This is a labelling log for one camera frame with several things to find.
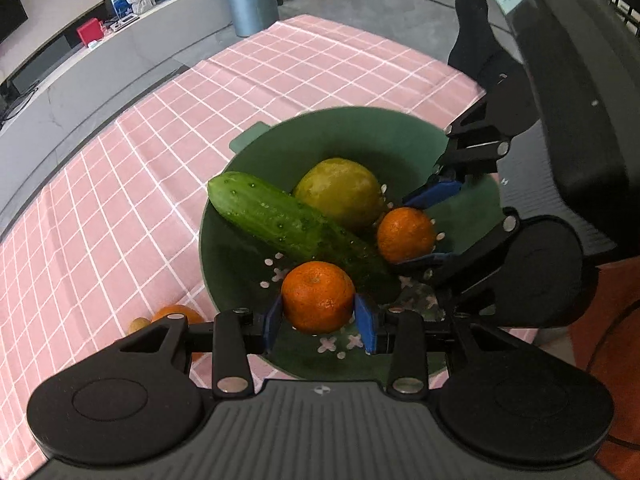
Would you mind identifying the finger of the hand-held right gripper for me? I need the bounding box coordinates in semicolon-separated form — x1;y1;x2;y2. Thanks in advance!
392;207;523;306
402;97;518;209

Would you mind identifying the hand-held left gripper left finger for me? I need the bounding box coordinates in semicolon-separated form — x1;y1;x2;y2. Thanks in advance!
114;296;285;400

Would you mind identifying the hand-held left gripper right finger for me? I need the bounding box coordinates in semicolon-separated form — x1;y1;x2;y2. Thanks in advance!
353;294;526;400

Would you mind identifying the orange mandarin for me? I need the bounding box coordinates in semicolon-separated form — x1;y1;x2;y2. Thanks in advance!
281;261;356;335
150;305;206;361
376;207;437;265

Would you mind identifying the green colander bowl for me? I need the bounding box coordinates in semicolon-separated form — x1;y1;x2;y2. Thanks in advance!
199;106;506;381

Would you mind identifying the yellow-green lemon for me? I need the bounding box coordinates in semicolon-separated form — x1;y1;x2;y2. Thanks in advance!
292;158;383;233

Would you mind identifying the green cucumber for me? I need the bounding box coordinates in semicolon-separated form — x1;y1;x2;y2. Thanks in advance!
207;171;393;287

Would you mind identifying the pink checked tablecloth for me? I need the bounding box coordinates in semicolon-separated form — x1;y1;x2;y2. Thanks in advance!
0;15;538;480

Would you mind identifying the orange round rug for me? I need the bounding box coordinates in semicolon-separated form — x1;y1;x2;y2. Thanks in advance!
569;255;640;480

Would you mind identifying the grey low cabinet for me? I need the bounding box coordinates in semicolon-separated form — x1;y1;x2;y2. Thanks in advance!
0;0;236;133

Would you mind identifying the red box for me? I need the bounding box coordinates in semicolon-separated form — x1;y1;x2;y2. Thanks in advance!
76;17;104;47

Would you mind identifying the black television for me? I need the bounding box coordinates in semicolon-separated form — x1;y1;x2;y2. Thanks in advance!
0;0;29;44

